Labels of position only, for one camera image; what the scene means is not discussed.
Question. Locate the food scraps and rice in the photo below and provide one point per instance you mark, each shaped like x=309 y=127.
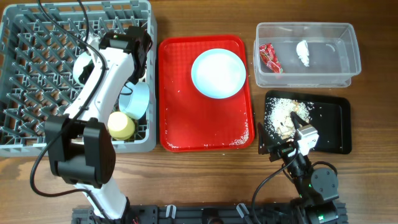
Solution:
x=278 y=120

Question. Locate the red plastic tray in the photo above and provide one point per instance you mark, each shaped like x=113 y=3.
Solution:
x=189 y=120

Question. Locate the yellow plastic cup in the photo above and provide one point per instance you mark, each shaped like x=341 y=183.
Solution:
x=120 y=126

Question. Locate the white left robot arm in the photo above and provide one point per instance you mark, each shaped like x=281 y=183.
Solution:
x=78 y=142

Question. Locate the white napkin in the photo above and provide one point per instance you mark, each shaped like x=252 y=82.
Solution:
x=303 y=52

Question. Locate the red snack wrapper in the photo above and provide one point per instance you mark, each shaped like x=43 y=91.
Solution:
x=268 y=56

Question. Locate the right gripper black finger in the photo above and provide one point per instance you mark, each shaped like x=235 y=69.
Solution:
x=298 y=122
x=263 y=147

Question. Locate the light blue bowl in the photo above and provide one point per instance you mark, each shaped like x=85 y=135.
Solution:
x=134 y=99

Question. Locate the clear plastic bin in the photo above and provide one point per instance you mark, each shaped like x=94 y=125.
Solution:
x=333 y=54

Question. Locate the black plastic tray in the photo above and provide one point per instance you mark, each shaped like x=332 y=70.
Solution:
x=330 y=115

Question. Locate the light green bowl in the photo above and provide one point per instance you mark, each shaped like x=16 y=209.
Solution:
x=82 y=68

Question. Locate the light blue plate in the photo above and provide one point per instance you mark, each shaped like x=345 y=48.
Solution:
x=218 y=73

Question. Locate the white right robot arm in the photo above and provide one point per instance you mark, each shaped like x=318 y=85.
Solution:
x=316 y=183

